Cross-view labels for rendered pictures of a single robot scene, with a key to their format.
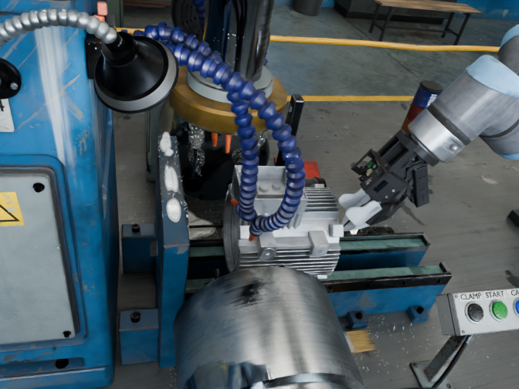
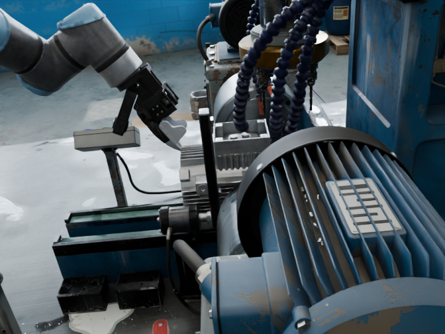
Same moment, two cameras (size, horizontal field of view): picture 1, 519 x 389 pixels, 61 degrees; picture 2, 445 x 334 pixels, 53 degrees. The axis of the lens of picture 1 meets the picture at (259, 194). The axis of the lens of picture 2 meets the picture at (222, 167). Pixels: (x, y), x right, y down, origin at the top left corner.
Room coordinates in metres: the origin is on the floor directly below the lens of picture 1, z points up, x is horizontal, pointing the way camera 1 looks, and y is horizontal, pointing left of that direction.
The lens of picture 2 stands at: (1.51, 0.26, 1.55)
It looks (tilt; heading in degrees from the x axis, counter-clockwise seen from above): 29 degrees down; 201
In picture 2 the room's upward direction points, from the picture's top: 6 degrees counter-clockwise
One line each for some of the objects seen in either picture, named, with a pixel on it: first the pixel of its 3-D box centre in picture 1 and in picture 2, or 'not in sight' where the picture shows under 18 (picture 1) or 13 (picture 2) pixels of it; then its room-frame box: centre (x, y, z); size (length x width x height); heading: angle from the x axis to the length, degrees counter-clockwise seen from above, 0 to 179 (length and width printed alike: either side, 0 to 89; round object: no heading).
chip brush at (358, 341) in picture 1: (330, 344); not in sight; (0.57, -0.22, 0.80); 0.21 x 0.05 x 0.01; 111
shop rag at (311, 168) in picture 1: (297, 170); not in sight; (1.20, -0.11, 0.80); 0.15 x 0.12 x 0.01; 100
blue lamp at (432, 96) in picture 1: (427, 96); not in sight; (1.09, -0.37, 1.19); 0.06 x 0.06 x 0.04
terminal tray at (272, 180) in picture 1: (266, 197); (241, 144); (0.65, -0.01, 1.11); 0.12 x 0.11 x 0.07; 109
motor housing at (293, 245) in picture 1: (277, 231); (227, 181); (0.66, -0.05, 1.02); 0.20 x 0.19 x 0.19; 109
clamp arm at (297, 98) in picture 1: (286, 150); (210, 171); (0.80, -0.04, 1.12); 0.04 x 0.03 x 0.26; 109
